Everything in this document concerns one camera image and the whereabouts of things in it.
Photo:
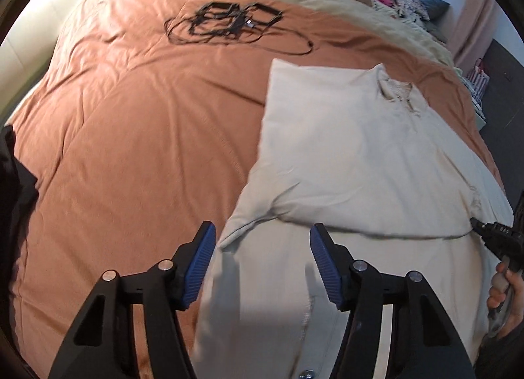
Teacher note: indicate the blue grey pillow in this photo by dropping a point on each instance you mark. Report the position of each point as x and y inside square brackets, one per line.
[434, 9]

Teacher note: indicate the black folded garment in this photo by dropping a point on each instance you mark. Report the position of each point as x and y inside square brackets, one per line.
[18, 197]

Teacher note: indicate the right hand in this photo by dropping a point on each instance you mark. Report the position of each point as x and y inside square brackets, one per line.
[507, 291]

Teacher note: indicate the pink curtain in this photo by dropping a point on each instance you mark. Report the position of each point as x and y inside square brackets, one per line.
[473, 32]

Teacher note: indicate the cream beige jacket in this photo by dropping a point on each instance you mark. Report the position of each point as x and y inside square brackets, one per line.
[365, 155]

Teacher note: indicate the orange duvet cover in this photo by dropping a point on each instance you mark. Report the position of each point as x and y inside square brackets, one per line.
[139, 132]

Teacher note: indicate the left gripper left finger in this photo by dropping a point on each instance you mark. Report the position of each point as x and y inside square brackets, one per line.
[100, 342]

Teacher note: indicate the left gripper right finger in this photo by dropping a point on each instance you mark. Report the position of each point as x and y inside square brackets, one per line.
[424, 341]

